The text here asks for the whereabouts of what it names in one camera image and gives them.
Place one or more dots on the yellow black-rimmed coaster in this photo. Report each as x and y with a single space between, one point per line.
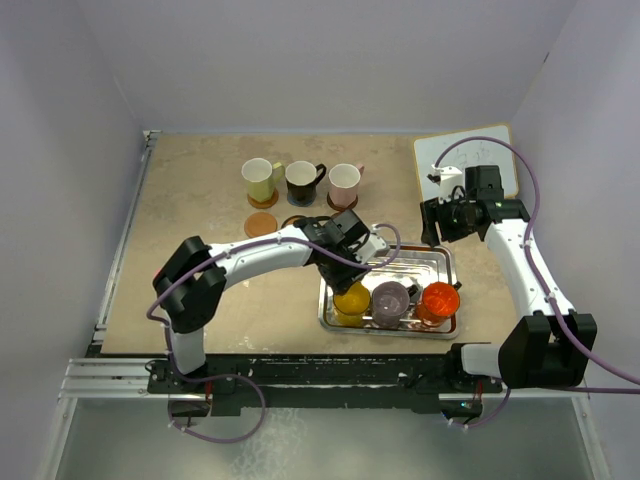
292 220

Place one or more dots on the dark brown coaster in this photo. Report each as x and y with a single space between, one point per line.
341 208

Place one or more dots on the yellow translucent cup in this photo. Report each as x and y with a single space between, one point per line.
351 307

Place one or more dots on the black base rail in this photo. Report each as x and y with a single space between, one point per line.
229 383

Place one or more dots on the orange-brown wooden coaster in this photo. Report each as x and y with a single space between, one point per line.
259 224

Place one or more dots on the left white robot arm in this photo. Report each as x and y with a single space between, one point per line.
190 285

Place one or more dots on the orange translucent cup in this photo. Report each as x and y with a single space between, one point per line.
438 302

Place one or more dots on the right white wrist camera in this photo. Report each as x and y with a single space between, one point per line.
446 181

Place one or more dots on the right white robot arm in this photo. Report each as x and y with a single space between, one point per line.
538 353

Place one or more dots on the blue coaster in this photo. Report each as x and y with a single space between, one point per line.
298 203

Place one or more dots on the light brown wooden coaster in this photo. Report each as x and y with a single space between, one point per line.
264 204

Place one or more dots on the silver metal tray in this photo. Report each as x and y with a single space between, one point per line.
416 265

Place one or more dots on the pink mug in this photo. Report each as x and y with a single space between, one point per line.
344 182

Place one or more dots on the white whiteboard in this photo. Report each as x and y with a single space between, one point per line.
477 152

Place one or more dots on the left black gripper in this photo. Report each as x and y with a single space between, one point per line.
339 283

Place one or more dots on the yellow-green mug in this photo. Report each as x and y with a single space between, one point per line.
261 176

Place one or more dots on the aluminium frame rail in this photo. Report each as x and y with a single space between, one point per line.
121 376

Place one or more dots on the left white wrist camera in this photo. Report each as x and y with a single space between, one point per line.
373 246

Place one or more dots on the black mug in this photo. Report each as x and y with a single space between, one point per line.
302 179

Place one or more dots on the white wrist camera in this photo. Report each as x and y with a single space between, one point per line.
446 181
373 246

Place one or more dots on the purple translucent cup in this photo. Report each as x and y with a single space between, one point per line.
390 301

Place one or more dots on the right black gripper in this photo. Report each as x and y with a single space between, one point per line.
447 233

